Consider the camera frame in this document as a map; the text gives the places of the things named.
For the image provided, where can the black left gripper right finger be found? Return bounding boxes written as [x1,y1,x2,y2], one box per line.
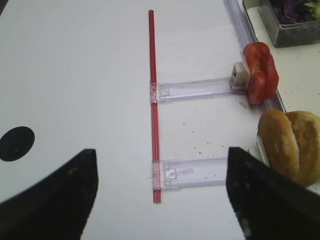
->
[225,147,320,240]

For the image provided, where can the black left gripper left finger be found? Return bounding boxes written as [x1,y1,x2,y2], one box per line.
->
[0,149,99,240]

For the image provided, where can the bun bottom half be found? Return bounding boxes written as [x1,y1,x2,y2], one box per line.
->
[257,109,300,182]

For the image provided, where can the back tomato slice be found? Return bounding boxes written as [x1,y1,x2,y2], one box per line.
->
[260,52,279,100]

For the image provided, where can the tomato slice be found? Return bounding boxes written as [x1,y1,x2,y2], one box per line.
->
[260,52,279,100]
[243,41,270,105]

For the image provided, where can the white tomato pusher block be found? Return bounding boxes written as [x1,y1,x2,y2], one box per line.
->
[229,52,251,91]

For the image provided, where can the front tomato slice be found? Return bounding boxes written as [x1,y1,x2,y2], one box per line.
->
[243,41,270,105]

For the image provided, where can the shredded green lettuce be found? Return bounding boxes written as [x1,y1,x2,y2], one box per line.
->
[303,0,320,21]

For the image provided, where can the white bun pusher block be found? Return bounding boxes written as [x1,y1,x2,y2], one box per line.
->
[248,135,270,167]

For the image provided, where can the remaining left bun half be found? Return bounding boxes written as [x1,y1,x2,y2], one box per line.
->
[285,111,320,187]

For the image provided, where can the left red straw strip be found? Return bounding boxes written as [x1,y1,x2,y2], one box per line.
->
[148,9,162,204]

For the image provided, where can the metal tray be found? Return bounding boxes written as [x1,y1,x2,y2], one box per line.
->
[248,7,320,189]

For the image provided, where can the clear plastic salad container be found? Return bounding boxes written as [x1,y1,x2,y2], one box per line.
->
[242,0,320,48]

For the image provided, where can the shredded purple cabbage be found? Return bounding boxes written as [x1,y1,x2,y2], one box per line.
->
[270,0,316,25]

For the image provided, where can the lower left clear rail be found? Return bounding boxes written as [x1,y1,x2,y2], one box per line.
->
[151,157,227,191]

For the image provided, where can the clear rail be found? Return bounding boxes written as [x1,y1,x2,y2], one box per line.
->
[150,77,245,104]
[151,157,227,191]

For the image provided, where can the upper left clear rail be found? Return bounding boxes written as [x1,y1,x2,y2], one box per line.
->
[150,77,245,104]

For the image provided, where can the left clear divider wall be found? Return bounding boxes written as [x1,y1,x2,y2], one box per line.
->
[223,0,279,105]

